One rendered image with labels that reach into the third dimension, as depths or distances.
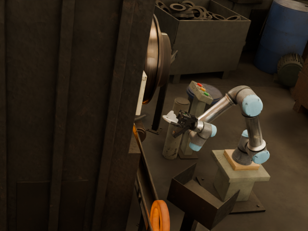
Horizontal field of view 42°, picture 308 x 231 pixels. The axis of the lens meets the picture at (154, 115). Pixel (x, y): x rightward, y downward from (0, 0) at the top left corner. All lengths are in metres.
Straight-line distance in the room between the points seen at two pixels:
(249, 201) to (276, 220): 0.23
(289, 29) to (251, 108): 3.04
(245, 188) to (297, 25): 2.86
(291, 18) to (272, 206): 2.81
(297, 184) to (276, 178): 0.18
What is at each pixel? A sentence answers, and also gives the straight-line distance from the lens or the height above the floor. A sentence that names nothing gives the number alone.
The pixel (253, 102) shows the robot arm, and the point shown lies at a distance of 2.39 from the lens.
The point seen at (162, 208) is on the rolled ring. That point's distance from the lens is 1.65.
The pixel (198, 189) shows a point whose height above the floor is 0.60.
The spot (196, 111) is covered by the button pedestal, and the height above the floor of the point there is 0.44.
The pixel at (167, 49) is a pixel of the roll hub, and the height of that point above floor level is 1.21.
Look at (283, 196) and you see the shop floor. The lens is 3.31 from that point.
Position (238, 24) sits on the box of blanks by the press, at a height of 0.69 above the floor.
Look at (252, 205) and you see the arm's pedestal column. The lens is 3.06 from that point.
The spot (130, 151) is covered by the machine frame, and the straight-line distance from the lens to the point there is 1.76.
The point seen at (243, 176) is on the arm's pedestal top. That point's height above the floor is 0.30.
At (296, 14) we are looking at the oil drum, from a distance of 5.31.
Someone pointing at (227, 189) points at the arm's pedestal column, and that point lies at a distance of 2.91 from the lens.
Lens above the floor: 1.90
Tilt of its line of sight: 30 degrees down
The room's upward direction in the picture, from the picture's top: 12 degrees clockwise
